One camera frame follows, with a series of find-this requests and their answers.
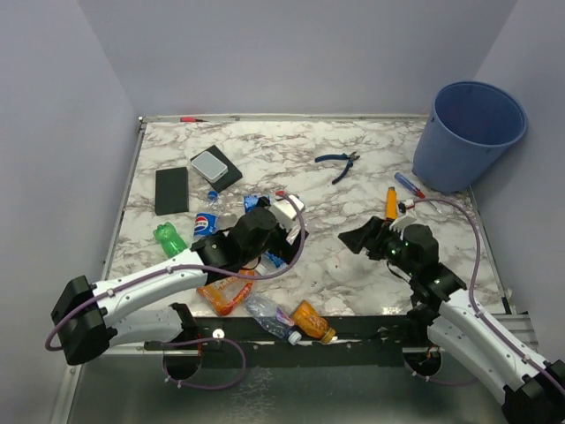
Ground red marker pen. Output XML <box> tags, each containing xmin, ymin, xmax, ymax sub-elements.
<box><xmin>179</xmin><ymin>117</ymin><xmax>207</xmax><ymax>123</ymax></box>

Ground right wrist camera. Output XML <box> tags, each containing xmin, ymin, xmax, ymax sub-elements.
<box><xmin>388</xmin><ymin>199</ymin><xmax>417</xmax><ymax>233</ymax></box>

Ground crushed orange label bottle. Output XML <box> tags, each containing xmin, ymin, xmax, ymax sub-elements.
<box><xmin>197</xmin><ymin>269</ymin><xmax>255</xmax><ymax>316</ymax></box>

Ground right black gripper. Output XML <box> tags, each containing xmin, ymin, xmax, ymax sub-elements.
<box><xmin>339</xmin><ymin>215</ymin><xmax>418</xmax><ymax>276</ymax></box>

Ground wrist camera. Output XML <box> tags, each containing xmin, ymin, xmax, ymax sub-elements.
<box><xmin>388</xmin><ymin>199</ymin><xmax>417</xmax><ymax>233</ymax></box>
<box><xmin>268</xmin><ymin>199</ymin><xmax>298</xmax><ymax>231</ymax></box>

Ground green bear shaped bottle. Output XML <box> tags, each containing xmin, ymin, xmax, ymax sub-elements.
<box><xmin>153</xmin><ymin>222</ymin><xmax>188</xmax><ymax>258</ymax></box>

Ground blue handled pliers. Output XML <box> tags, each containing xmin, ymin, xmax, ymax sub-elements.
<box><xmin>314</xmin><ymin>151</ymin><xmax>361</xmax><ymax>186</ymax></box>

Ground black foam block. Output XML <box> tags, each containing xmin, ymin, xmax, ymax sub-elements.
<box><xmin>154</xmin><ymin>167</ymin><xmax>189</xmax><ymax>216</ymax></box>

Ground black flat box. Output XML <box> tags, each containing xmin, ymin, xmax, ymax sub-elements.
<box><xmin>190</xmin><ymin>145</ymin><xmax>243</xmax><ymax>193</ymax></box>

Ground small orange juice bottle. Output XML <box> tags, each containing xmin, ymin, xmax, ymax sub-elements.
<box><xmin>291</xmin><ymin>300</ymin><xmax>336</xmax><ymax>344</ymax></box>

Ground crushed bottle blue cap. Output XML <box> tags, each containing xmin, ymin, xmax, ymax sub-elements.
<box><xmin>207</xmin><ymin>191</ymin><xmax>261</xmax><ymax>216</ymax></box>

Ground orange utility knife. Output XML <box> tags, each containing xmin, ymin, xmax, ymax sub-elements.
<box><xmin>385</xmin><ymin>186</ymin><xmax>398</xmax><ymax>222</ymax></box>

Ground black mounting rail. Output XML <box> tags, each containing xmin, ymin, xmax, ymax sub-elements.
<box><xmin>143</xmin><ymin>314</ymin><xmax>431</xmax><ymax>368</ymax></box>

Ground small clear water bottle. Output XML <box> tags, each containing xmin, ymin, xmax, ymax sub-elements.
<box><xmin>244</xmin><ymin>293</ymin><xmax>302</xmax><ymax>345</ymax></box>

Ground blue plastic bin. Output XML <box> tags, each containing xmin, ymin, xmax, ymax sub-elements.
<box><xmin>412</xmin><ymin>80</ymin><xmax>528</xmax><ymax>194</ymax></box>

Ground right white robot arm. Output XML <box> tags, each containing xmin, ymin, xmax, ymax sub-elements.
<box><xmin>338</xmin><ymin>217</ymin><xmax>564</xmax><ymax>423</ymax></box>

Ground blue handled screwdriver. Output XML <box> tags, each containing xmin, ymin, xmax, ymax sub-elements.
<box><xmin>394</xmin><ymin>172</ymin><xmax>442</xmax><ymax>214</ymax></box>

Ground white grey router box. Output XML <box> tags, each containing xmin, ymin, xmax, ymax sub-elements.
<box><xmin>191</xmin><ymin>151</ymin><xmax>228</xmax><ymax>183</ymax></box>

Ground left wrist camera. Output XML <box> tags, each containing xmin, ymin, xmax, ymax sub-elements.
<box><xmin>268</xmin><ymin>199</ymin><xmax>298</xmax><ymax>231</ymax></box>

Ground clear bottle blue label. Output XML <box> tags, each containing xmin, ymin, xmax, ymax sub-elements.
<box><xmin>255</xmin><ymin>252</ymin><xmax>287</xmax><ymax>276</ymax></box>

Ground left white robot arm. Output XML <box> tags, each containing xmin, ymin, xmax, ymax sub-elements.
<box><xmin>44</xmin><ymin>197</ymin><xmax>306</xmax><ymax>366</ymax></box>

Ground Pepsi label bottle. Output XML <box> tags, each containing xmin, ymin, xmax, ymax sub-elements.
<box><xmin>192</xmin><ymin>212</ymin><xmax>219</xmax><ymax>242</ymax></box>

